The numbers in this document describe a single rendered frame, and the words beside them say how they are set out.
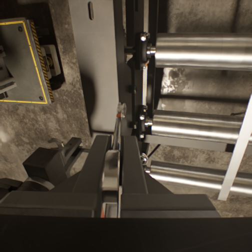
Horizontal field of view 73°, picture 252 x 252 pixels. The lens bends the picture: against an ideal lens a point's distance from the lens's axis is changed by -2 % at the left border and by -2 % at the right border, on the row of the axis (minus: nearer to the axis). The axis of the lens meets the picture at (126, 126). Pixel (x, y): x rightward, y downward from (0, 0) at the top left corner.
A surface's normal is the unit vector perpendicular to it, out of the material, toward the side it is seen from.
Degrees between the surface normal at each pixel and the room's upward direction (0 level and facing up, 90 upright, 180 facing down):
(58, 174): 90
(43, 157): 90
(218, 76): 0
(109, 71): 0
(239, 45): 31
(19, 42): 0
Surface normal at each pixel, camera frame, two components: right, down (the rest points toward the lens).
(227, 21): -0.24, 0.52
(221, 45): -0.23, 0.10
